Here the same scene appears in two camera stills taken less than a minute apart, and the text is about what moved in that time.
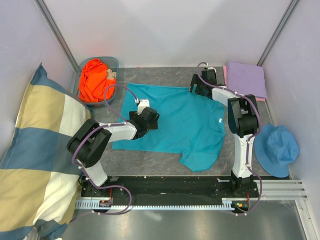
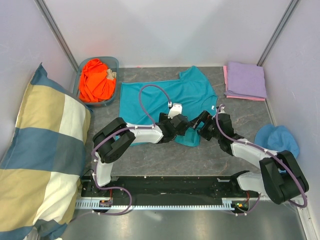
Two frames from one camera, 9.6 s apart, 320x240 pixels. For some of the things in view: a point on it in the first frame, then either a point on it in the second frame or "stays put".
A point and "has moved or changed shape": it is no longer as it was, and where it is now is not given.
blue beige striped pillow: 39,178 stays put
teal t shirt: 189,126 has moved or changed shape
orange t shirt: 94,85 stays put
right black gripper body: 201,85 -> 210,130
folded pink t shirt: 226,79 stays put
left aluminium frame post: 43,8 stays put
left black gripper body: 153,125 -> 164,119
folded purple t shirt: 245,79 stays put
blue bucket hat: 275,148 stays put
